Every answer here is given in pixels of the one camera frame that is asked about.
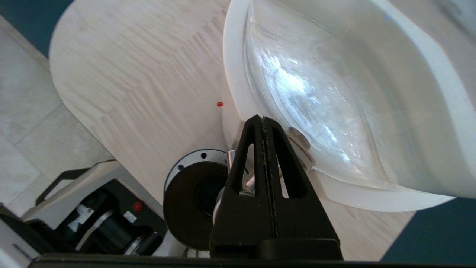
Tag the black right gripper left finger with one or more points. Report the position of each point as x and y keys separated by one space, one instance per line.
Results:
x=241 y=223

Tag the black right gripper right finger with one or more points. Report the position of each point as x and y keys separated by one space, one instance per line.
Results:
x=305 y=223

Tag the black tapered cup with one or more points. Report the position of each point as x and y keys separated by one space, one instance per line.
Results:
x=182 y=208

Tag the silver metal dispenser tap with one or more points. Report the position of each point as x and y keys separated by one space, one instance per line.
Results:
x=299 y=138

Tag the large blue-grey perforated drip tray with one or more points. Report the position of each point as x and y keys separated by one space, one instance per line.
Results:
x=193 y=155

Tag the large white water dispenser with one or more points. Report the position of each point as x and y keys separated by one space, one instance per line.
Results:
x=409 y=111

